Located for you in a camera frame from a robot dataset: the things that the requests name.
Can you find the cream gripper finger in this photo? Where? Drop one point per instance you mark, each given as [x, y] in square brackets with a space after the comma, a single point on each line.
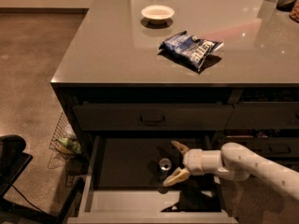
[178, 176]
[182, 149]

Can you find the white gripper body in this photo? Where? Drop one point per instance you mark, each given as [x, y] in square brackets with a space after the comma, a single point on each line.
[193, 161]

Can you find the redbull can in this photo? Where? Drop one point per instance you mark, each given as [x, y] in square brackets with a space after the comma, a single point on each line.
[165, 164]

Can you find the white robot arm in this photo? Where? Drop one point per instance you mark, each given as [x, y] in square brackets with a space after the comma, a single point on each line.
[234, 162]

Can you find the open middle drawer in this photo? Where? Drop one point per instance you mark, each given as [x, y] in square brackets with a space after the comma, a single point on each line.
[125, 186]

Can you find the dark counter cabinet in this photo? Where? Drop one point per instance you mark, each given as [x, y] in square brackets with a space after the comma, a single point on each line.
[115, 58]

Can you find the right cabinet drawers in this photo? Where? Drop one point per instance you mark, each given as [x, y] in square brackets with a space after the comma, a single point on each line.
[266, 122]

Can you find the blue chip bag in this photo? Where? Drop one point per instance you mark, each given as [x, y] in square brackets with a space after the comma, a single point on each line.
[189, 48]

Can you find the white bowl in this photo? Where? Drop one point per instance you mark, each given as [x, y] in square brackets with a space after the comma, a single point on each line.
[157, 14]

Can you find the top drawer with handle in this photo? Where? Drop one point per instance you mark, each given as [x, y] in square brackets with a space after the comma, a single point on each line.
[152, 117]

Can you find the wire basket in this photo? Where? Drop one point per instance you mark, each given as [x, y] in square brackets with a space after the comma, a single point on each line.
[64, 145]

